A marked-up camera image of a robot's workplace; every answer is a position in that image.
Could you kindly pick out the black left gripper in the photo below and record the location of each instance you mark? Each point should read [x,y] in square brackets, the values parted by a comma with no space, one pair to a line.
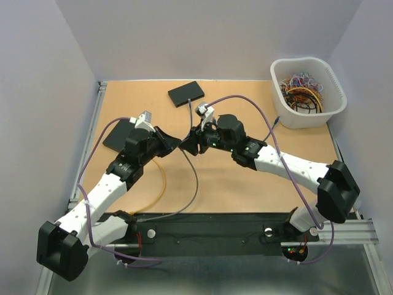
[169,143]

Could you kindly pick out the white plastic bin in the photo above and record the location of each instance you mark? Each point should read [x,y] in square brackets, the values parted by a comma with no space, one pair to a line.
[306,92]

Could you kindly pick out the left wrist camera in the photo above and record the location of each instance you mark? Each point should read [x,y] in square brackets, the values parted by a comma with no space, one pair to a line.
[143,121]

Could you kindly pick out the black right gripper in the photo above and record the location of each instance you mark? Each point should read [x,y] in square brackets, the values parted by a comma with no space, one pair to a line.
[196,136]

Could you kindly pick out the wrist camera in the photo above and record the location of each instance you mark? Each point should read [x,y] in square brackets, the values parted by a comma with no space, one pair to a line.
[206,113]
[143,121]

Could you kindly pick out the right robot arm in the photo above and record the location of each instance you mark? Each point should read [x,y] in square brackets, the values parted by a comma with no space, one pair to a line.
[333,184]

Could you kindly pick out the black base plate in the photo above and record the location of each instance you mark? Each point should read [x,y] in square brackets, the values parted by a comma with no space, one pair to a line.
[211,234]

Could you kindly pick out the aluminium rail frame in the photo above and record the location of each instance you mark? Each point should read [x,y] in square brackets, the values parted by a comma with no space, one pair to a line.
[338,263]

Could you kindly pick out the black network switch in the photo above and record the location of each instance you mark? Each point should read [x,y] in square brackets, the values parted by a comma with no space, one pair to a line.
[188,92]
[115,140]

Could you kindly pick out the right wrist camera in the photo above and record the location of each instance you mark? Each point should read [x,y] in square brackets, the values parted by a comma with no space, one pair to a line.
[206,113]

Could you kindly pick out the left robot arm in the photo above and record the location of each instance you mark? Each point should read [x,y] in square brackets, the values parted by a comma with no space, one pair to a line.
[65,246]

